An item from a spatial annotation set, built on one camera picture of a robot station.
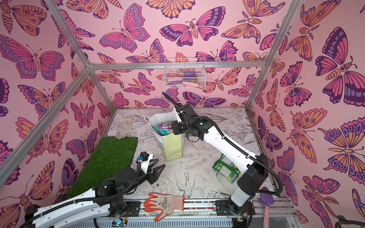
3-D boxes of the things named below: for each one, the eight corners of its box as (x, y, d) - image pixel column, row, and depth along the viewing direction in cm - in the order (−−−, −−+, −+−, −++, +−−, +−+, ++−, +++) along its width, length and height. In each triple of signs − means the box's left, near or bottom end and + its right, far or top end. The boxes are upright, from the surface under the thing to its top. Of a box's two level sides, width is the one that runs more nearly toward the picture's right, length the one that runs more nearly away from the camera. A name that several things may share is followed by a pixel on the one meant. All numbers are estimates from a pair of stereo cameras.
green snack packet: (212, 168, 90) (213, 165, 87) (221, 156, 95) (222, 153, 92) (232, 183, 84) (234, 181, 81) (240, 170, 89) (242, 167, 86)
